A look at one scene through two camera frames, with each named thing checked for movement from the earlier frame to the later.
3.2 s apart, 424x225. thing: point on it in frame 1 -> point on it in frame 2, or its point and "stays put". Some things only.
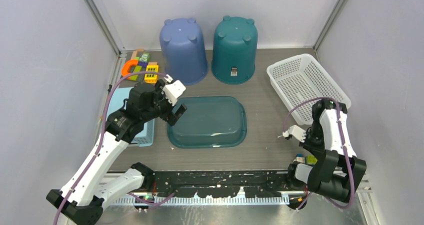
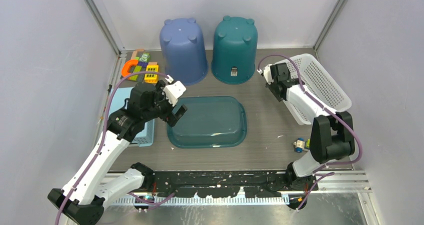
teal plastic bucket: x=235 y=45 stays put
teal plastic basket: x=209 y=122 stays put
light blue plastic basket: x=147 y=137 stays put
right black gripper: x=317 y=149 -> x=271 y=86
